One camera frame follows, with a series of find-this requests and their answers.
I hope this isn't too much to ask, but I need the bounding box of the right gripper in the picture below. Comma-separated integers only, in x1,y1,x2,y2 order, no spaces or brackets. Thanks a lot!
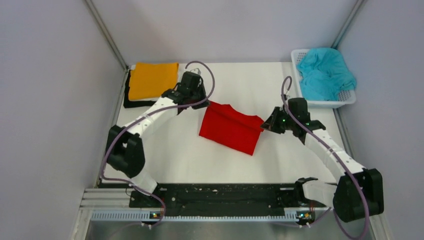
261,106,296,134

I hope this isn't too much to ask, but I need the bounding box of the red t-shirt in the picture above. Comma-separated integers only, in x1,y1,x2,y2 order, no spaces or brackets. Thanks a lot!
199,101,264,156

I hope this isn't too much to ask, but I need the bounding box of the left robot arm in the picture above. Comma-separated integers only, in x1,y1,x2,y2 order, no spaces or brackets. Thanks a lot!
102,71,210,207

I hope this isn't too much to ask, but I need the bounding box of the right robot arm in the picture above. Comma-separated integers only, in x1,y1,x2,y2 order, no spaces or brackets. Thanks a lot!
260,97,385,223

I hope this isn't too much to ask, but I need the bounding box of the orange folded t-shirt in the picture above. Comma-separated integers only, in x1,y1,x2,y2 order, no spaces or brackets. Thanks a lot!
128,61,180,102

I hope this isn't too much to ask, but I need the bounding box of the black folded t-shirt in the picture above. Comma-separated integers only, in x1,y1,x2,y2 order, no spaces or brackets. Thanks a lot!
123,70,156,109

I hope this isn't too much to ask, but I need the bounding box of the teal t-shirt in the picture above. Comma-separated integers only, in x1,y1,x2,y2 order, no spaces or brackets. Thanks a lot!
295,47,357,102

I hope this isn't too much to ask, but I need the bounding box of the white plastic basket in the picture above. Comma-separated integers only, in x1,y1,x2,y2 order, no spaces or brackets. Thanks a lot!
290,48,357,109

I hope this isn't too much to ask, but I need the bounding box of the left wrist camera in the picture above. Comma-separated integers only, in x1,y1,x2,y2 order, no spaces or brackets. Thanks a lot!
188,67,202,77

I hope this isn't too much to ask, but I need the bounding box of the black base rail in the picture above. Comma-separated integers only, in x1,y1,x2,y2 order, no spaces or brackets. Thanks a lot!
129,183,325,220

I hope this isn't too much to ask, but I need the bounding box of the left aluminium corner post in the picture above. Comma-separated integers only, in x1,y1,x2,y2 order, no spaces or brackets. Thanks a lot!
82,0,128,70

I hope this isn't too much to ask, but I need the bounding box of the aluminium corner post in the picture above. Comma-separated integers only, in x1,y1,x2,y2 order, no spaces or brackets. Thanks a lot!
82,0,128,70
331,0,368,49

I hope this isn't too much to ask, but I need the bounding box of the right aluminium corner post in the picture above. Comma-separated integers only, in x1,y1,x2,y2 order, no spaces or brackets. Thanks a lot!
331,0,368,49

